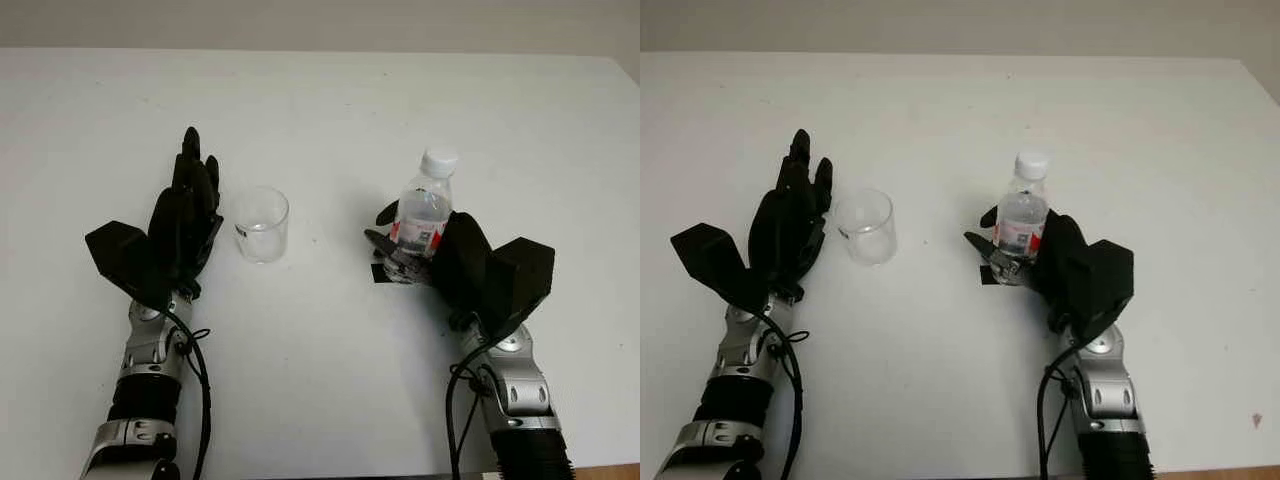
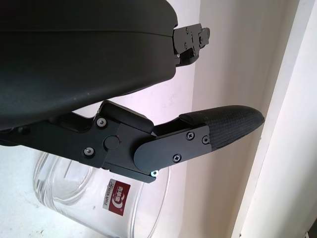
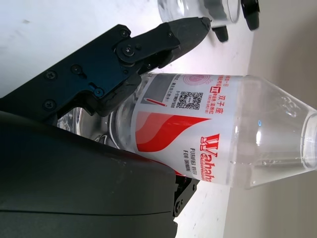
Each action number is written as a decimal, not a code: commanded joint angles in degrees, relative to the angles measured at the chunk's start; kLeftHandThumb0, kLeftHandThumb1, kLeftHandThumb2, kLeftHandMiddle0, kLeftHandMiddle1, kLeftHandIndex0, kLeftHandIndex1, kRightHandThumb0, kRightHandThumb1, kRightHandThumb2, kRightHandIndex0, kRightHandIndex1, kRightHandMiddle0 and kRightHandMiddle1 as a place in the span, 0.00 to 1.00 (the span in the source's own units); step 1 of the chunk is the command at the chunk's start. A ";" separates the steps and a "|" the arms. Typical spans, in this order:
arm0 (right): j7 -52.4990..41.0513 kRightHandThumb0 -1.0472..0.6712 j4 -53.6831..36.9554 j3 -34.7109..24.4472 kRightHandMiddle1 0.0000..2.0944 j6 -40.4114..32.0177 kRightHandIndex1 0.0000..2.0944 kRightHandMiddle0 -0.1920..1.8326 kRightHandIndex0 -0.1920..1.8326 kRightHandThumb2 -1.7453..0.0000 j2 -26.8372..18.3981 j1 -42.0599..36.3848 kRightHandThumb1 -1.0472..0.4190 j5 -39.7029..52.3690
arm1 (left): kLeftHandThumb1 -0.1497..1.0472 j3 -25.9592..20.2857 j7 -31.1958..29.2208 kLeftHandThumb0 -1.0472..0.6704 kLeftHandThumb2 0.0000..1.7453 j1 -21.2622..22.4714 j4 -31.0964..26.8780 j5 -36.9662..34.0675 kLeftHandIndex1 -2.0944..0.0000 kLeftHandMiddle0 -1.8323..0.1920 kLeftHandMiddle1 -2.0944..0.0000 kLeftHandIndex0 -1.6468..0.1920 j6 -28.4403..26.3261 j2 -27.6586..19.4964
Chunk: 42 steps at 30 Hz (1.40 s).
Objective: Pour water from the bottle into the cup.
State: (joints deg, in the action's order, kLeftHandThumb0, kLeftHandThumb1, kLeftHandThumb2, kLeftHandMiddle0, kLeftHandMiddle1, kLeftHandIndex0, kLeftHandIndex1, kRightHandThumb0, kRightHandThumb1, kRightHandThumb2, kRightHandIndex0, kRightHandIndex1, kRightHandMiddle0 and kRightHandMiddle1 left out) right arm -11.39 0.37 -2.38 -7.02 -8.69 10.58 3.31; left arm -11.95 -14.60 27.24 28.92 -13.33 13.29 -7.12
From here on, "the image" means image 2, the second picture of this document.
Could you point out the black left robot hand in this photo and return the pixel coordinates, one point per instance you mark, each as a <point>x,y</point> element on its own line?
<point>74,54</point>

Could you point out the clear glass cup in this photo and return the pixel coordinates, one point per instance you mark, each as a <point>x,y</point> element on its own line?
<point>86,210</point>

